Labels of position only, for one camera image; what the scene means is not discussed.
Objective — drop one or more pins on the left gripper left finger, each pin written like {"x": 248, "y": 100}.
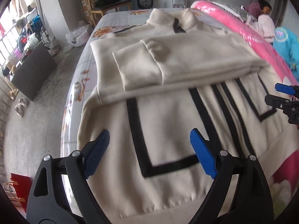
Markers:
{"x": 60, "y": 192}

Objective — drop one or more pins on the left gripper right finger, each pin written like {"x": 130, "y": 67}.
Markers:
{"x": 239, "y": 192}

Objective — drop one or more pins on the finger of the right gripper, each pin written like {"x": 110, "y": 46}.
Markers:
{"x": 291, "y": 90}

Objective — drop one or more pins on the beige jacket with black stripes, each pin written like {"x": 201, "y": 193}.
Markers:
{"x": 249, "y": 126}

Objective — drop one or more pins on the child in purple clothes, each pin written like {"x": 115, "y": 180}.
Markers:
{"x": 261, "y": 7}

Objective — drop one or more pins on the red paper bag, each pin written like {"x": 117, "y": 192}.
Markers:
{"x": 17, "y": 190}

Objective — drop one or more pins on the blue cartoon blanket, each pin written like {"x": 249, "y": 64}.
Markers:
{"x": 286, "y": 45}

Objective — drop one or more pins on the checkered pink white garment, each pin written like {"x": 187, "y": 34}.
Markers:
{"x": 263, "y": 25}

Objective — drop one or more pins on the lace trimmed grey pillow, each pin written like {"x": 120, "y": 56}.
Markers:
{"x": 232, "y": 9}

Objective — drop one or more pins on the floral grey bed sheet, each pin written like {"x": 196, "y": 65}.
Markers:
{"x": 93, "y": 63}

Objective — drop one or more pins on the white water dispenser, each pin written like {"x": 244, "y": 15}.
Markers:
{"x": 182, "y": 4}

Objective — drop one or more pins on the white plastic bag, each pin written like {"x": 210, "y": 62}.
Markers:
{"x": 79, "y": 36}

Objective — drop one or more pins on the black item on chair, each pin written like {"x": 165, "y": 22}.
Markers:
{"x": 100, "y": 3}

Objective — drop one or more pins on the wooden chair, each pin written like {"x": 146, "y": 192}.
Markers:
{"x": 100, "y": 7}

